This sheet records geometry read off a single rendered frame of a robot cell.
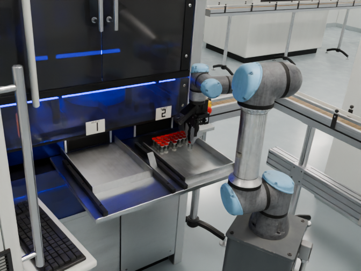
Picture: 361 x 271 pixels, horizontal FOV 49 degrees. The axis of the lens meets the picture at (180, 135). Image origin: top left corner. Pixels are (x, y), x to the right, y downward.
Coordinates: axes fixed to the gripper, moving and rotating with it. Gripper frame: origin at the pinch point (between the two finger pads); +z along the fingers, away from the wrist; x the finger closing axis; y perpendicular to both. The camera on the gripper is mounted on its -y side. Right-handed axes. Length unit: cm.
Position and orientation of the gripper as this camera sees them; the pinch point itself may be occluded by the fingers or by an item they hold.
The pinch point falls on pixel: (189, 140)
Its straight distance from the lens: 182.1
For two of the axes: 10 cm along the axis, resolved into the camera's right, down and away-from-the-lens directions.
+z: -0.7, 8.9, 4.5
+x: -5.6, -4.1, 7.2
